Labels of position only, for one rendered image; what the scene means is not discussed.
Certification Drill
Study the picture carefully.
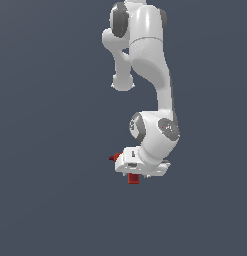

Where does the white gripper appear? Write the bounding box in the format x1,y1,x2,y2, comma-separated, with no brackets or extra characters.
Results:
114,146,172,178

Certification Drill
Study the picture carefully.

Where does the red block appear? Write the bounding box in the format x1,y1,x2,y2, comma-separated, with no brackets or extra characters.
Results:
127,173,140,185

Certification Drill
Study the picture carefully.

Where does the small dark red piece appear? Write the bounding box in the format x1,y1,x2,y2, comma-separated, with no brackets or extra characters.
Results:
108,152,123,163

